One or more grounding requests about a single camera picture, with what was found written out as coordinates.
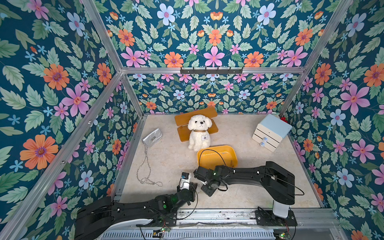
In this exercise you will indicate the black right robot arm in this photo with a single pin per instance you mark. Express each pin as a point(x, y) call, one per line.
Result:
point(277, 181)

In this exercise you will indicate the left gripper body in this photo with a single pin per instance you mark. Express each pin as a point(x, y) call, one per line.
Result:
point(191, 197)

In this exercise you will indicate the black hook rail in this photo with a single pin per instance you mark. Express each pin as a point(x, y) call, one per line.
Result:
point(212, 71)

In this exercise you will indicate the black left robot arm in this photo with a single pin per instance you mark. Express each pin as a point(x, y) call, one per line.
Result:
point(95, 218)

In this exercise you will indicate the yellow plastic storage box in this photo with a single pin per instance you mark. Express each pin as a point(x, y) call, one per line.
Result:
point(211, 157)

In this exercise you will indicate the white plush dog toy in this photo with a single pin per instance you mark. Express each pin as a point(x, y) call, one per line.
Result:
point(199, 136)

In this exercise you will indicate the white mini drawer cabinet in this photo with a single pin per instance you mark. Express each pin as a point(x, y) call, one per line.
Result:
point(270, 132)

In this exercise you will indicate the aluminium frame rail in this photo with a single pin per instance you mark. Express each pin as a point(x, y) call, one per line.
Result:
point(305, 218)

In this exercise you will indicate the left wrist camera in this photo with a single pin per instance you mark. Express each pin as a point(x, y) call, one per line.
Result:
point(185, 178)

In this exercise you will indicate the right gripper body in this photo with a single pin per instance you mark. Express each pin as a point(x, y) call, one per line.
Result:
point(202, 176)

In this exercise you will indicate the silver clutch purse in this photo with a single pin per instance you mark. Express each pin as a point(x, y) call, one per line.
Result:
point(152, 138)

